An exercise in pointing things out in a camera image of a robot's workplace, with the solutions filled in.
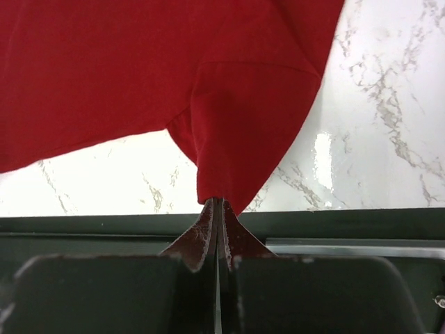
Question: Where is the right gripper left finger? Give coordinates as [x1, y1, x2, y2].
[1, 199, 218, 333]

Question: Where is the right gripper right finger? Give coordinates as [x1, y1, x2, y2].
[218, 200, 424, 333]

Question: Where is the dark red t shirt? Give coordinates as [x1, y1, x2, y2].
[1, 1, 343, 214]

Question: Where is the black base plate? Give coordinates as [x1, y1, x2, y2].
[1, 208, 444, 332]

